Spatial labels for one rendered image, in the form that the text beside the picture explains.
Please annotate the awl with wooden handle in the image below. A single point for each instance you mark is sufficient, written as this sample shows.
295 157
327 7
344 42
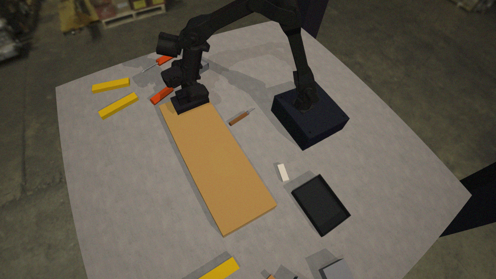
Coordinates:
239 118

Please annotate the yellow rectangular bar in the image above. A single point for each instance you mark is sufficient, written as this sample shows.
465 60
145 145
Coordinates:
118 105
111 85
223 270

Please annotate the orange-handled awl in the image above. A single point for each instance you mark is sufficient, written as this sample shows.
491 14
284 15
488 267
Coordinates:
160 61
161 95

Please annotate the cream rectangular block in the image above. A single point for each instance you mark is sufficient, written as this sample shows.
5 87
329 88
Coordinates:
282 173

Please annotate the tan rectangular floor panel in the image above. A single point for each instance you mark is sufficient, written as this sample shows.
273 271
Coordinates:
231 189

